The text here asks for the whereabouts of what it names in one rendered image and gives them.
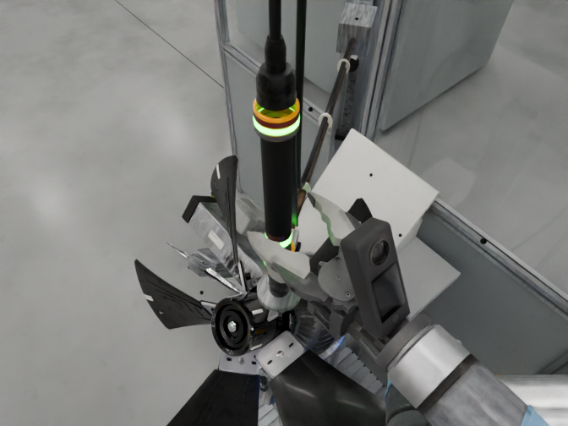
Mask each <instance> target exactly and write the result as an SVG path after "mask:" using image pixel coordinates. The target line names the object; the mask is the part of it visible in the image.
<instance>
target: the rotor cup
mask: <svg viewBox="0 0 568 426"><path fill-rule="evenodd" d="M255 290H257V286H255V287H253V288H251V289H250V290H249V292H247V293H244V294H241V295H237V296H232V297H228V298H224V299H222V300H221V301H220V302H219V303H218V304H217V305H216V306H215V307H214V310H213V312H212V315H211V322H210V325H211V331H212V335H213V337H214V340H215V342H216V344H217V346H218V347H219V348H220V349H221V350H222V351H223V352H224V353H225V354H227V355H229V356H233V357H240V356H242V355H245V354H248V353H250V352H254V351H256V350H259V349H261V348H263V347H265V346H266V345H267V344H269V343H270V342H271V341H273V340H274V339H275V338H277V337H278V336H279V335H280V334H281V333H282V332H284V331H286V330H288V331H289V332H291V333H292V335H293V333H294V331H295V326H296V315H295V310H291V311H288V312H286V313H285V314H284V315H282V316H281V317H279V318H278V319H276V320H274V321H273V322H271V323H270V324H268V320H267V319H268V315H269V312H270V310H269V309H267V308H265V307H264V306H263V305H262V304H261V303H260V301H259V299H258V295H257V292H256V293H255ZM258 309H262V310H263V312H262V313H258V314H253V313H252V311H255V310H258ZM230 322H234V323H235V325H236V330H235V331H234V332H231V331H229V329H228V324H229V323H230ZM260 344H262V345H261V347H257V348H255V349H253V350H251V349H252V347H255V346H258V345H260Z"/></svg>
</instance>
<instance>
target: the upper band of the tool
mask: <svg viewBox="0 0 568 426"><path fill-rule="evenodd" d="M295 105H296V106H295ZM295 105H293V106H291V107H290V108H291V109H290V108H288V109H286V110H283V111H277V112H275V111H269V110H266V109H263V108H262V107H261V106H258V103H257V101H256V98H255V100H254V104H253V109H254V114H255V115H256V116H257V117H258V118H259V119H261V120H263V121H266V122H268V123H284V122H287V121H289V120H291V119H293V118H295V117H296V116H297V114H298V112H299V107H300V104H299V100H298V99H297V100H296V102H295ZM261 109H262V110H261ZM259 110H260V111H259ZM268 112H269V113H268ZM284 112H285V113H284ZM266 113H267V114H266ZM287 113H288V114H287ZM289 114H290V115H289ZM273 117H280V118H273ZM294 124H295V123H294ZM258 125H260V124H259V123H258ZM260 126H261V127H264V126H262V125H260ZM291 126H292V125H291ZM291 126H289V127H291ZM289 127H286V128H289ZM264 128H267V127H264ZM267 129H273V130H280V129H285V128H267ZM295 129H296V128H295ZM295 129H294V130H295ZM294 130H293V131H294ZM293 131H292V132H293ZM260 132H261V131H260ZM261 133H262V134H265V133H263V132H261ZM290 133H291V132H290ZM290 133H288V134H290ZM266 135H269V134H266ZM283 135H287V134H283ZM283 135H270V136H283Z"/></svg>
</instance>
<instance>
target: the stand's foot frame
mask: <svg viewBox="0 0 568 426"><path fill-rule="evenodd" d="M336 369H338V370H339V371H341V372H342V373H343V374H344V375H346V376H347V377H349V378H350V379H352V380H354V381H355V382H357V383H358V384H360V385H361V386H362V387H364V388H365V389H367V390H368V391H370V392H372V393H373V394H375V395H376V396H378V397H379V398H381V397H382V396H383V395H384V394H385V392H386V390H387V388H386V387H385V386H384V385H383V384H382V383H381V382H380V380H379V379H378V378H377V377H376V376H375V375H374V374H373V373H372V372H371V371H370V370H369V368H368V367H367V366H366V365H365V364H364V363H363V362H362V361H361V360H360V359H359V358H358V357H357V355H356V354H355V353H354V352H353V351H352V350H351V349H350V348H349V347H348V346H347V345H345V346H344V347H343V348H342V349H341V350H340V352H339V355H338V359H337V362H336ZM258 426H280V423H279V417H278V412H277V411H276V409H275V407H273V406H272V405H269V406H268V405H267V404H266V403H265V402H263V401H262V400H261V399H259V416H258Z"/></svg>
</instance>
